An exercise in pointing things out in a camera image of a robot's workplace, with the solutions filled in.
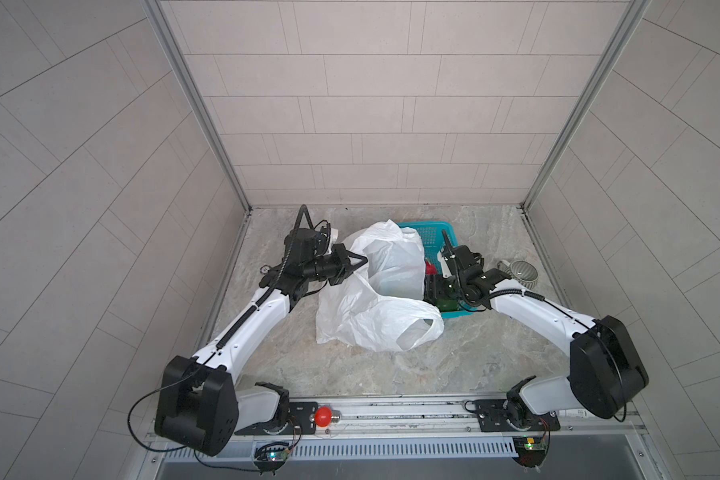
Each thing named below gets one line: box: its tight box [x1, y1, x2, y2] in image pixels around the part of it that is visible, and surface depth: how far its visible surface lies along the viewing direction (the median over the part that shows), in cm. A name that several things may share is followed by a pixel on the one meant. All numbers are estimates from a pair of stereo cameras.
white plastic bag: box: [316, 219, 445, 352], surface depth 77 cm
